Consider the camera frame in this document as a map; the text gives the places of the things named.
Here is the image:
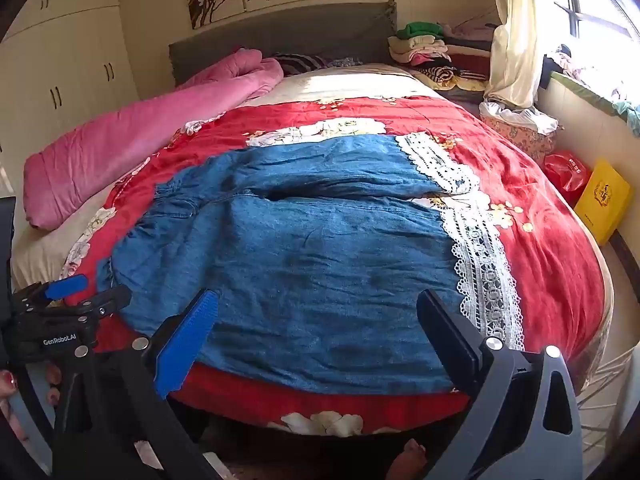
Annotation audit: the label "red plastic bag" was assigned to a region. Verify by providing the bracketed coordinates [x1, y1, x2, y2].
[542, 150, 593, 206]

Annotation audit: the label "yellow box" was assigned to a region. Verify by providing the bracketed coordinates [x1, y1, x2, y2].
[574, 158, 632, 246]

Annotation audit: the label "cream wardrobe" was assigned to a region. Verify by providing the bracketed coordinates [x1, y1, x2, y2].
[0, 0, 141, 196]

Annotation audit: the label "beige bed sheet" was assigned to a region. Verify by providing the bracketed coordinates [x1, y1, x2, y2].
[10, 62, 441, 291]

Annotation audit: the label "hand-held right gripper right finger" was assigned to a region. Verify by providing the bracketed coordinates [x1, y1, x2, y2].
[416, 289, 583, 480]

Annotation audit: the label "grey bed headboard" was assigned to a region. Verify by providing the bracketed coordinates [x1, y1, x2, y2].
[168, 0, 398, 86]

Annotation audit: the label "person's left hand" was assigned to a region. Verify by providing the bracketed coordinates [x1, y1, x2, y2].
[0, 364, 65, 408]

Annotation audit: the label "blue denim pants lace hem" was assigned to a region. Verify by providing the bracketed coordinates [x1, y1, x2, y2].
[97, 131, 526, 396]

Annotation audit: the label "pile of folded clothes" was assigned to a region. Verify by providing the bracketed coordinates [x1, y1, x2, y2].
[389, 21, 501, 103]

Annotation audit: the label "floral storage box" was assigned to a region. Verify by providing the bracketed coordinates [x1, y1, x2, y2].
[487, 115, 558, 165]

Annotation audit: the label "white cloth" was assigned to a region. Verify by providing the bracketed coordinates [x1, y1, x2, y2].
[479, 101, 558, 135]

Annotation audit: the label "red floral blanket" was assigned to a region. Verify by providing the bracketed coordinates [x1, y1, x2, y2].
[60, 95, 608, 436]

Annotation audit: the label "clothes on windowsill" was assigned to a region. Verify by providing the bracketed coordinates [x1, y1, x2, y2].
[540, 45, 640, 136]

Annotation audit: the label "striped pillow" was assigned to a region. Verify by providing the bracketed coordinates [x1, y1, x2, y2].
[272, 52, 331, 77]

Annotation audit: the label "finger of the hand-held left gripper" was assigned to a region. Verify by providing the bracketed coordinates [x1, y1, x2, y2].
[12, 275, 89, 311]
[75, 285, 133, 318]

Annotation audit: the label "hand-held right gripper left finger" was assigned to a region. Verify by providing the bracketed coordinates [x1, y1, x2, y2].
[52, 289, 236, 480]

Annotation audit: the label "pink quilt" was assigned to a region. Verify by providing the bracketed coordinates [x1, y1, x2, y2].
[22, 49, 285, 231]

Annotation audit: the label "cream curtain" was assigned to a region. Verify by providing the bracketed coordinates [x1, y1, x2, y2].
[482, 0, 551, 111]

